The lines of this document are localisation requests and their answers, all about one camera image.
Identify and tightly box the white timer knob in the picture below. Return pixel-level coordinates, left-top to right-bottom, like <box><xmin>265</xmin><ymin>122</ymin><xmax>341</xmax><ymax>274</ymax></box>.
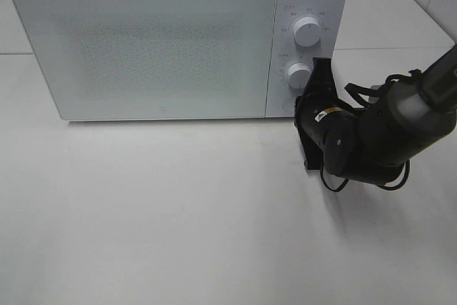
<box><xmin>286</xmin><ymin>63</ymin><xmax>311</xmax><ymax>89</ymax></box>

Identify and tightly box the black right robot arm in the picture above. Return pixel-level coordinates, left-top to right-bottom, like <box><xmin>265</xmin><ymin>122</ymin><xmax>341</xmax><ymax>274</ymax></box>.
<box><xmin>294</xmin><ymin>48</ymin><xmax>456</xmax><ymax>191</ymax></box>

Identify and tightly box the upper white power knob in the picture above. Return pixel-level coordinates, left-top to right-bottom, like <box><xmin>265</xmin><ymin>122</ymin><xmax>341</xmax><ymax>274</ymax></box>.
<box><xmin>292</xmin><ymin>16</ymin><xmax>322</xmax><ymax>47</ymax></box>

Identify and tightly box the white microwave door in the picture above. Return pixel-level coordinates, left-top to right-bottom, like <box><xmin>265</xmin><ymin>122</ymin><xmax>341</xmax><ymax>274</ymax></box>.
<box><xmin>14</xmin><ymin>0</ymin><xmax>275</xmax><ymax>121</ymax></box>

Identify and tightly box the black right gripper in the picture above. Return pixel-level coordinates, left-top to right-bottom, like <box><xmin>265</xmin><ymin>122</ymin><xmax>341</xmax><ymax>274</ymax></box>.
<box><xmin>294</xmin><ymin>57</ymin><xmax>353</xmax><ymax>170</ymax></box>

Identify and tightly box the round white door-release button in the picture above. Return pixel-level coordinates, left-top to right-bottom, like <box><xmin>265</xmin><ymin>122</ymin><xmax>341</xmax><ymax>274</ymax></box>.
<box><xmin>282</xmin><ymin>97</ymin><xmax>296</xmax><ymax>116</ymax></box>

